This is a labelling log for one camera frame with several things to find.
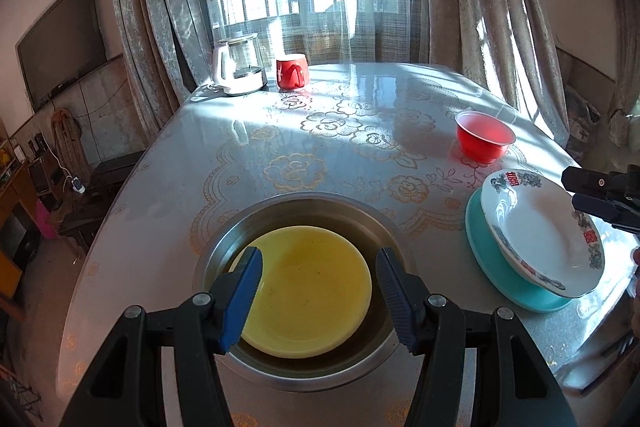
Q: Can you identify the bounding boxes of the beige curtains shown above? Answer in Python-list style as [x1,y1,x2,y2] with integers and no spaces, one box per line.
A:
[105,0,640,148]

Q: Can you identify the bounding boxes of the yellow plastic bowl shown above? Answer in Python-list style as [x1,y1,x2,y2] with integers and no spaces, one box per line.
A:
[242,225,372,359]

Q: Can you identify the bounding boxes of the white plate red dragon print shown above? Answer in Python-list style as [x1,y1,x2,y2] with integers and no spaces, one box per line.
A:
[480,169,605,299]

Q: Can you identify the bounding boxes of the wall television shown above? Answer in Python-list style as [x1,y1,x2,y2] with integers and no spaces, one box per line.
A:
[16,0,107,110]

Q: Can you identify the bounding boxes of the red mug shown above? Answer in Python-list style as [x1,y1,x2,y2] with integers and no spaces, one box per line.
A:
[276,53,309,90]

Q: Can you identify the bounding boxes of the wooden cabinet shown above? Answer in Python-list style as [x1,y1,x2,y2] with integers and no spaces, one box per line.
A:
[1,124,56,322]

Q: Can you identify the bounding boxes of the glass kettle white handle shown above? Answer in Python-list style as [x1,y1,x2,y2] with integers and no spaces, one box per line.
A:
[213,32,267,96]

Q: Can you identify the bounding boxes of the stainless steel bowl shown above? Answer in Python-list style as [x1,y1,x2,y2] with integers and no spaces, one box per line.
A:
[193,192,416,392]

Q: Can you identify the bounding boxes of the teal round plate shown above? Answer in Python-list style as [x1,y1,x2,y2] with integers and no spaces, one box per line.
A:
[465,188,572,313]

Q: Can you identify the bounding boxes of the red plastic bowl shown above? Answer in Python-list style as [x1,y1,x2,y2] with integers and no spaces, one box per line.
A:
[454,110,516,165]

